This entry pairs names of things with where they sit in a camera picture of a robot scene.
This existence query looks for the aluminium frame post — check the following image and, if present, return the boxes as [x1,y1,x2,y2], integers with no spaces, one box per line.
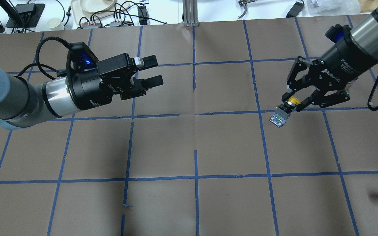
[182,0,199,27]

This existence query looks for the black power adapter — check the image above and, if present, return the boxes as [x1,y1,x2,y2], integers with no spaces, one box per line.
[137,5,148,25]

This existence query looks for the yellow push button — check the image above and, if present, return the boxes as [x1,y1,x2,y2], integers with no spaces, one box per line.
[269,96,301,128]

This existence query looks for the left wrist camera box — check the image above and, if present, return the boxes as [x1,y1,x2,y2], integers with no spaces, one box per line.
[66,42,99,73]

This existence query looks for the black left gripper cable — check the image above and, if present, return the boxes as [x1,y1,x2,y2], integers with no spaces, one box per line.
[17,37,74,79]

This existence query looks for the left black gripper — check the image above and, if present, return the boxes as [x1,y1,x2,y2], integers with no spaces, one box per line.
[68,54,164,110]

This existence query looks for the black stand base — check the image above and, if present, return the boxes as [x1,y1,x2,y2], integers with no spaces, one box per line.
[4,3,46,28]

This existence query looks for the white paper cup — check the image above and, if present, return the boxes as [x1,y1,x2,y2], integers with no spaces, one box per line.
[47,17,64,31]

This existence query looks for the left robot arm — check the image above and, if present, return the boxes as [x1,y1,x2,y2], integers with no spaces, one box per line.
[0,53,163,130]

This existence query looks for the beige plate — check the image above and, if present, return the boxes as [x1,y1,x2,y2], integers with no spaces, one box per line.
[79,0,115,13]

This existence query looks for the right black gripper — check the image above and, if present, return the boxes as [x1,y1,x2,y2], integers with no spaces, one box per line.
[282,56,357,112]

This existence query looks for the beige tray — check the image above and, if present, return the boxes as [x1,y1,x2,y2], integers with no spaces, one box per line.
[70,0,130,24]

